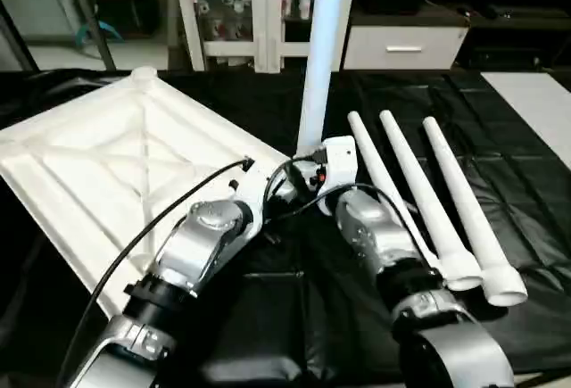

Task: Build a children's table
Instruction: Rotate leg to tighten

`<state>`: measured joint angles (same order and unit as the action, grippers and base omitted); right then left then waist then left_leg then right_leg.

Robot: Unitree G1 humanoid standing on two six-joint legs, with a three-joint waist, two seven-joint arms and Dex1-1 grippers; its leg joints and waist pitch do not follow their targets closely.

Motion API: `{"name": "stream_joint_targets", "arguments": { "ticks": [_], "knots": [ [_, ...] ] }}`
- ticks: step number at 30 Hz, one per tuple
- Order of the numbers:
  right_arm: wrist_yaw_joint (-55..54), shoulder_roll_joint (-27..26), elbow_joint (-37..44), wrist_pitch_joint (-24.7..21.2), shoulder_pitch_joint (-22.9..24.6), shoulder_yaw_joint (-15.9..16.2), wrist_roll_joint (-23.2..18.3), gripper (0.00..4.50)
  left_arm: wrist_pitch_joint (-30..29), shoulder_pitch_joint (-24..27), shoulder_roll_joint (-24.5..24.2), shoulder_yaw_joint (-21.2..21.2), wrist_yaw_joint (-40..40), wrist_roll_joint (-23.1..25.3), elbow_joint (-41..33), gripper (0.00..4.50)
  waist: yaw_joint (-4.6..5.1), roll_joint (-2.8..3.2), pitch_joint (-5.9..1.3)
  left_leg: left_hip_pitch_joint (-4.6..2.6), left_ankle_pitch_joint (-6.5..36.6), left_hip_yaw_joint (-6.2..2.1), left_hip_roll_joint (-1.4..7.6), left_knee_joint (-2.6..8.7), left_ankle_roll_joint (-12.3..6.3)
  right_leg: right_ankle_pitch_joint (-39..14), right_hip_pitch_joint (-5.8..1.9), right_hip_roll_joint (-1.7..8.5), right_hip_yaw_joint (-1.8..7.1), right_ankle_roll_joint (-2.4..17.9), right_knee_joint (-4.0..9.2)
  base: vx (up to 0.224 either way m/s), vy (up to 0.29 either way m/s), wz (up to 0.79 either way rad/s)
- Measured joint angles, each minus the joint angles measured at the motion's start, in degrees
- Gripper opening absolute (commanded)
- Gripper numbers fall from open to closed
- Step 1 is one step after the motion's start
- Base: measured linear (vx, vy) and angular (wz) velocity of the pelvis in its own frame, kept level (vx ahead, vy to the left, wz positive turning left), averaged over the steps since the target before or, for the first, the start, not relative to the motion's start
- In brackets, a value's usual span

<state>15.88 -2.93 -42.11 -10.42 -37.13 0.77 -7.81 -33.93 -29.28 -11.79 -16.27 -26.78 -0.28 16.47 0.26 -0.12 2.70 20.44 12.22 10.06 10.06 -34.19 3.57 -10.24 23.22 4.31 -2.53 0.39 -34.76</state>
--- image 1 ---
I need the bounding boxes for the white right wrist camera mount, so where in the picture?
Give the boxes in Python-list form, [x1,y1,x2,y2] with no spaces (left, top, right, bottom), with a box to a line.
[319,136,359,193]

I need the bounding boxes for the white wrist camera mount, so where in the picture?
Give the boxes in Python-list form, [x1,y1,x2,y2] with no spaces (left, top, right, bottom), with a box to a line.
[319,136,359,193]
[229,162,269,240]

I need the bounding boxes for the black storage unit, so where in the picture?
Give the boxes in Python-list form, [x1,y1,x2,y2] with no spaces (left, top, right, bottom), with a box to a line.
[88,0,160,39]

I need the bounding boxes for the grey pole stand blue brackets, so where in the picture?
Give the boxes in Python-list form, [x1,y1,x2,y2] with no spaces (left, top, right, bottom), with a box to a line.
[70,0,124,71]

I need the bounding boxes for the white drawer cabinet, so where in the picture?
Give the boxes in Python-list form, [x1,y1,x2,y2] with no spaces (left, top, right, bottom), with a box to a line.
[341,24,469,71]

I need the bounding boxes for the white glass door cabinet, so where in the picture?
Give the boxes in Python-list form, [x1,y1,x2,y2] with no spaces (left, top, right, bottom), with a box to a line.
[171,0,360,72]

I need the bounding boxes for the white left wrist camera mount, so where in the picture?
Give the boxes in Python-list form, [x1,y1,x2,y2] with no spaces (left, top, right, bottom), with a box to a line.
[229,162,269,240]

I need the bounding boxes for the black low desk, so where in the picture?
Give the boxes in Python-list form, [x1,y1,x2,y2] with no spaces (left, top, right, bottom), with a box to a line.
[423,0,571,70]

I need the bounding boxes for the white flat board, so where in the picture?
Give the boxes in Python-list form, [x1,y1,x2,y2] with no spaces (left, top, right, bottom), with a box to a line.
[480,70,571,160]

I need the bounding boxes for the black work mat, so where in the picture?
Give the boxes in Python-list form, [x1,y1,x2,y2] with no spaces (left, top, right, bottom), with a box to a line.
[0,66,571,388]

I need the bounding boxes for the white plastic table leg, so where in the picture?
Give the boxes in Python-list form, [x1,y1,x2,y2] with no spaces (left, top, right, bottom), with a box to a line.
[347,111,447,283]
[378,110,485,292]
[422,116,529,307]
[296,0,347,152]

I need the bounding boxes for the white plastic table top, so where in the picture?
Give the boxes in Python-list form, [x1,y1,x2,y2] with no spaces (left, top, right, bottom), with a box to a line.
[0,66,291,320]

